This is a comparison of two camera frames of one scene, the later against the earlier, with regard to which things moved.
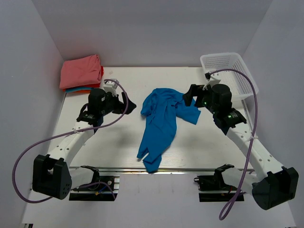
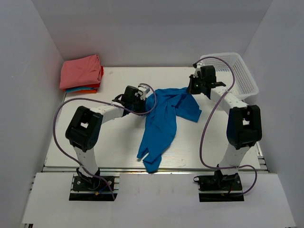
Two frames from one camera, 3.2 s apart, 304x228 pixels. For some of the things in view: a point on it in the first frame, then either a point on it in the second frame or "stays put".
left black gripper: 120,106 to 143,109
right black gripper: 195,90 to 191,89
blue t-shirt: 161,108 stays put
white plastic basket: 230,69 stays put
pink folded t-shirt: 80,71 stays put
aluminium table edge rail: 161,171 stays put
